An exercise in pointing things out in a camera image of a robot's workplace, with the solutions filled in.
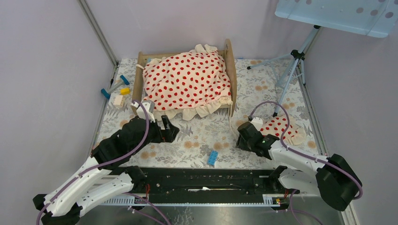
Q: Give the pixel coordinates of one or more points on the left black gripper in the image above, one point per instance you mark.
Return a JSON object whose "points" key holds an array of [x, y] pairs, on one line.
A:
{"points": [[166, 135]]}

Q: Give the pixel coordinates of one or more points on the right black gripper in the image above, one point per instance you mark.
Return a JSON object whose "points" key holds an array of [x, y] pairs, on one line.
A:
{"points": [[240, 144]]}

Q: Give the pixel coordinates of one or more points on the large strawberry print cushion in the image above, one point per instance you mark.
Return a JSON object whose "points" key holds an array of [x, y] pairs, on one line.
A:
{"points": [[186, 80]]}

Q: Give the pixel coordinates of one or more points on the wooden pet bed frame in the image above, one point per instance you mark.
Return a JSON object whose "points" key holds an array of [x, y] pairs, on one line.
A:
{"points": [[231, 71]]}

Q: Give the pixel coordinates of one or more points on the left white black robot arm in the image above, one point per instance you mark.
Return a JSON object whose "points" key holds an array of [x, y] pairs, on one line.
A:
{"points": [[68, 203]]}

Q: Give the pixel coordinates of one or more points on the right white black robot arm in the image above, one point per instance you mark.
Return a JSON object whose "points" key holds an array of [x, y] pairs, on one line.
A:
{"points": [[331, 178]]}

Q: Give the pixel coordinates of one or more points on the blue toy brick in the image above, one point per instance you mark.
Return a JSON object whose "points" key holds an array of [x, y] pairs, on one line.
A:
{"points": [[212, 158]]}

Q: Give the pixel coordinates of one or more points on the small strawberry print pillow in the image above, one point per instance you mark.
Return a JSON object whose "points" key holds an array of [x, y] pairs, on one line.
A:
{"points": [[295, 135]]}

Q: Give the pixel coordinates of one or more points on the beige wooden toy block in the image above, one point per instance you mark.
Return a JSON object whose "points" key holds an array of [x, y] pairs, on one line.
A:
{"points": [[119, 101]]}

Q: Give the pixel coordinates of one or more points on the yellow toy block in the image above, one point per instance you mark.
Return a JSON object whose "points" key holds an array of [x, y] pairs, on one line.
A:
{"points": [[125, 91]]}

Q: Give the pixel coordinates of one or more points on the floral table mat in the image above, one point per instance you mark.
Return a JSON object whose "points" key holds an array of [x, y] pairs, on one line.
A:
{"points": [[199, 136]]}

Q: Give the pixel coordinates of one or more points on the grey tripod stand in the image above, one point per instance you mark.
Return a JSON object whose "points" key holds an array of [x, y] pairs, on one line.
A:
{"points": [[295, 69]]}

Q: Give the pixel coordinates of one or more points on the light blue perforated tray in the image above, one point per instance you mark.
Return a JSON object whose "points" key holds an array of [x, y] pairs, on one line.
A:
{"points": [[374, 18]]}

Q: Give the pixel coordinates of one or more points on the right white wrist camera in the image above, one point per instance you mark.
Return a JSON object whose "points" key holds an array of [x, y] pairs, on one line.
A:
{"points": [[257, 122]]}

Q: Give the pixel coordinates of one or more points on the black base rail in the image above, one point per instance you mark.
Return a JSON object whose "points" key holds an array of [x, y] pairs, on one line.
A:
{"points": [[204, 186]]}

